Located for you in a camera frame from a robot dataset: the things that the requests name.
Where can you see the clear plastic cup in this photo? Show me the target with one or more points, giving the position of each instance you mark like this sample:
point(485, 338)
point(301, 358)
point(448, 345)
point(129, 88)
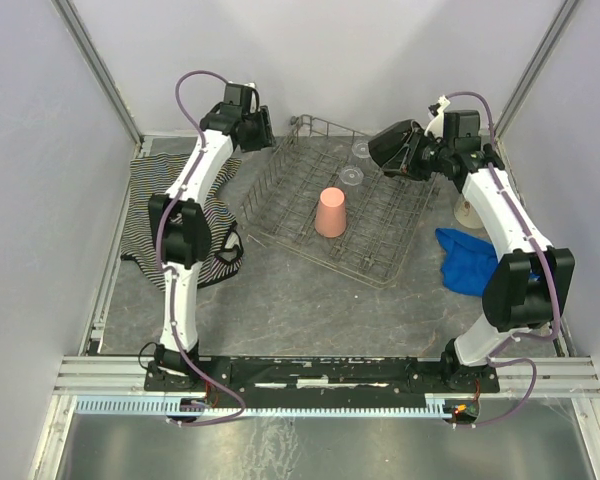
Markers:
point(361, 150)
point(351, 176)

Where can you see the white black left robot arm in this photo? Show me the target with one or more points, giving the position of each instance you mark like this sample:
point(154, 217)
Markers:
point(180, 232)

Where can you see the grey wire dish rack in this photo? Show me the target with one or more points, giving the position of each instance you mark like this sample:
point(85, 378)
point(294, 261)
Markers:
point(382, 213)

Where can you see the blue microfibre cloth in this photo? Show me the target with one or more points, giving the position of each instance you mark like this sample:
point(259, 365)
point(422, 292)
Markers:
point(469, 262)

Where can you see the salmon pink plastic cup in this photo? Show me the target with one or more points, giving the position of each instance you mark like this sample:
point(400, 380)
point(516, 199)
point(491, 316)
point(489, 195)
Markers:
point(330, 220)

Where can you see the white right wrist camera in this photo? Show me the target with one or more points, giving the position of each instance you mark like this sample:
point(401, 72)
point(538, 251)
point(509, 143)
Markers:
point(435, 126)

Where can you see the christmas mug green inside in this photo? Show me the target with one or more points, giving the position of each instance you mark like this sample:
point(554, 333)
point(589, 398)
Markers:
point(466, 215)

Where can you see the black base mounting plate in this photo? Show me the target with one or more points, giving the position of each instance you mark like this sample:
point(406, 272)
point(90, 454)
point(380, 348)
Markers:
point(288, 381)

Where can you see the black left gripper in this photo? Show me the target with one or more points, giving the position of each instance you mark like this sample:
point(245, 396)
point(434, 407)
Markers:
point(266, 127)

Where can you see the striped cloth garment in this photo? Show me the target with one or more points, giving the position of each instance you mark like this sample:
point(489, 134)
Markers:
point(153, 175)

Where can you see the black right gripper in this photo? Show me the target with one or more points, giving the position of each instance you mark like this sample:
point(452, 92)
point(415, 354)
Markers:
point(415, 154)

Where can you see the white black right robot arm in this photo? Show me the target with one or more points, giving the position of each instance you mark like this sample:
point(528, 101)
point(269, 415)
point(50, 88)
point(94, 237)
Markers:
point(527, 293)

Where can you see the black mug cream inside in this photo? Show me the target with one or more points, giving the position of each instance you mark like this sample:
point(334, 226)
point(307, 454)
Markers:
point(388, 148)

